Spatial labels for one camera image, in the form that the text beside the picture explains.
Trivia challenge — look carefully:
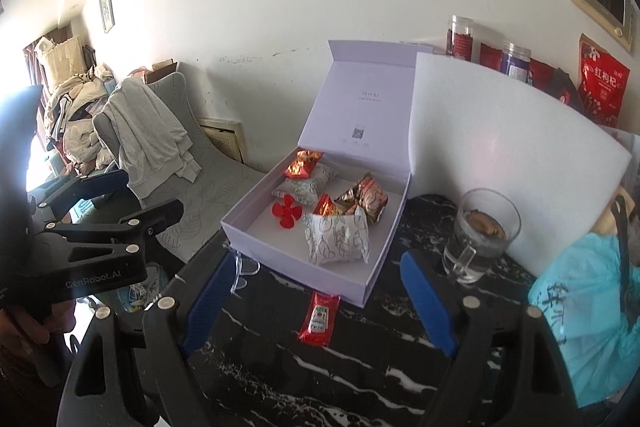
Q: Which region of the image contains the grey hoodie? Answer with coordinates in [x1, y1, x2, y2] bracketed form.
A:
[105, 79, 201, 200]

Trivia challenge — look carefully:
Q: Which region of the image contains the lavender gift box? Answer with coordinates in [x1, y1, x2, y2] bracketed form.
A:
[221, 39, 418, 308]

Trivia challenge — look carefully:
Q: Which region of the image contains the beige bag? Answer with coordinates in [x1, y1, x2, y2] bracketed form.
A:
[35, 36, 83, 88]

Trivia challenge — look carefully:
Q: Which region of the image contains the white printed snack packet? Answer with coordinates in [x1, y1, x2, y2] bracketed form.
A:
[302, 207, 371, 265]
[271, 164, 337, 208]

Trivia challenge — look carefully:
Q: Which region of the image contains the beige wall vent cover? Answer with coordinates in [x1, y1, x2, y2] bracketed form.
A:
[200, 117, 248, 165]

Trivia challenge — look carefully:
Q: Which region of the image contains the red plastic propeller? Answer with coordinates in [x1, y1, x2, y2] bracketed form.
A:
[271, 193, 304, 230]

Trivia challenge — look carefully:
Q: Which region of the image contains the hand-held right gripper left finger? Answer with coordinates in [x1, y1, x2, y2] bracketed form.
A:
[60, 252, 237, 427]

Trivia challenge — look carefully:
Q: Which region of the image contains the person's left hand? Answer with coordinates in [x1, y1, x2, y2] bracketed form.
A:
[0, 302, 77, 349]

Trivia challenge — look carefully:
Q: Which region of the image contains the glass mug with water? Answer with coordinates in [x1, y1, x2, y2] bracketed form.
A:
[442, 188, 522, 285]

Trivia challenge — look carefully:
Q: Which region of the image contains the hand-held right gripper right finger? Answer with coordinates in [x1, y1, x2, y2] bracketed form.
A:
[400, 249, 601, 427]

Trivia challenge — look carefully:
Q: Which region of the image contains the clear jar with purple label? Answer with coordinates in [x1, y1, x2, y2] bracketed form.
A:
[501, 42, 531, 82]

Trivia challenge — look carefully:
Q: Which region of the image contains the small red gold snack packet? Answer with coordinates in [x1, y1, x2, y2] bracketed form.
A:
[312, 193, 346, 218]

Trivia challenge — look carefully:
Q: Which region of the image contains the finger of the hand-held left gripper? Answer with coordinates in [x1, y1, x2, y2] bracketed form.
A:
[40, 199, 186, 254]
[30, 168, 132, 220]

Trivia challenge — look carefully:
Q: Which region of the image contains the crumpled red gold snack packet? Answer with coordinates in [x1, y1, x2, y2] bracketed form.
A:
[334, 173, 390, 224]

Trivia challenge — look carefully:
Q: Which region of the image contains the pile of clothes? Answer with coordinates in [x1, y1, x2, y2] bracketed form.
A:
[42, 62, 121, 178]

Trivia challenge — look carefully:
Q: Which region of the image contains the cardboard box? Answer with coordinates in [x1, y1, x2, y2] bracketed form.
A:
[145, 61, 178, 85]

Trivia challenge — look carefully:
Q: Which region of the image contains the clear plastic piece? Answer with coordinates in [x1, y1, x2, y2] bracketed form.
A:
[231, 252, 261, 293]

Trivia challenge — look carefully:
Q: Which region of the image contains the framed wall picture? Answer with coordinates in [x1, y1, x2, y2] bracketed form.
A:
[98, 0, 116, 32]

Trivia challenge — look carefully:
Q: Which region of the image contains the red ketchup sachet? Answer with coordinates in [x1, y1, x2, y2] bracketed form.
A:
[298, 292, 341, 348]

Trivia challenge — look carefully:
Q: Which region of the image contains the red printed food bag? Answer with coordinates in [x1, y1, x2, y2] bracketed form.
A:
[577, 33, 628, 128]

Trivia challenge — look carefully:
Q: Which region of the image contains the clear jar with red contents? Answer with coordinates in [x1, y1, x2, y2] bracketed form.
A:
[446, 15, 474, 60]

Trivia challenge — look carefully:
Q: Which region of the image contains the grey chair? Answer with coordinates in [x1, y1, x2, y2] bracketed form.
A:
[92, 72, 266, 258]

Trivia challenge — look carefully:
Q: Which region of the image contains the light blue plastic bag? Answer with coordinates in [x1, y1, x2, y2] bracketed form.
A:
[527, 232, 640, 408]

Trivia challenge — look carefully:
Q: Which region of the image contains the white foam board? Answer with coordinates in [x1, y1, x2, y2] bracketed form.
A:
[407, 52, 633, 278]

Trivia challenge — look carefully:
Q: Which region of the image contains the dark red bag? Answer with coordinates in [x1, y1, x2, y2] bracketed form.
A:
[527, 57, 583, 108]

